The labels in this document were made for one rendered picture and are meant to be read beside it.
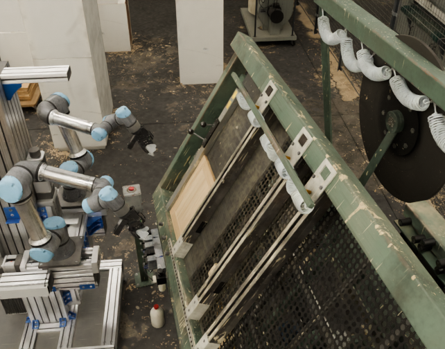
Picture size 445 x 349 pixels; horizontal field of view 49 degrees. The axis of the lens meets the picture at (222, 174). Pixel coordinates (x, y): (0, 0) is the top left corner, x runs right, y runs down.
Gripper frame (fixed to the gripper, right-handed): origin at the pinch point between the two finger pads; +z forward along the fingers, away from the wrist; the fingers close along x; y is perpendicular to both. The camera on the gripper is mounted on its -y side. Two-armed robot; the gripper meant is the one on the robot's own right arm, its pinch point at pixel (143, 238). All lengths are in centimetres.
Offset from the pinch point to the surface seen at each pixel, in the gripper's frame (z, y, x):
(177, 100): 124, -48, 379
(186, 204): 34, 8, 55
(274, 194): -2, 72, -13
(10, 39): -28, -202, 442
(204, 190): 24, 25, 47
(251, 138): -6, 68, 31
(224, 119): 1, 53, 73
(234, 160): 2, 54, 30
